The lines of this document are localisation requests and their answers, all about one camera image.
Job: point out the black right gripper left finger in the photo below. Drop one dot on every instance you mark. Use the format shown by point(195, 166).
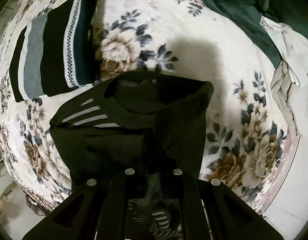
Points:
point(98, 209)

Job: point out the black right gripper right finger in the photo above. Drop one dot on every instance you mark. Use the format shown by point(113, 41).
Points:
point(210, 210)

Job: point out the black garment with white stripes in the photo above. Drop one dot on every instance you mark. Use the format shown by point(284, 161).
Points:
point(149, 122)

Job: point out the black white striped cloth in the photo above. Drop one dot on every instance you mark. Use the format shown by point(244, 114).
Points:
point(158, 221)

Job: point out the white crumpled cloth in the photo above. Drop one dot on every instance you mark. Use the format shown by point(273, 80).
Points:
point(292, 70)

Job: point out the striped folded sweater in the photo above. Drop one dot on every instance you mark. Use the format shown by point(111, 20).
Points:
point(54, 53)

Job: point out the white floral bed blanket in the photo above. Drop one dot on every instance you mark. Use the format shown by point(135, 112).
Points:
point(247, 133)

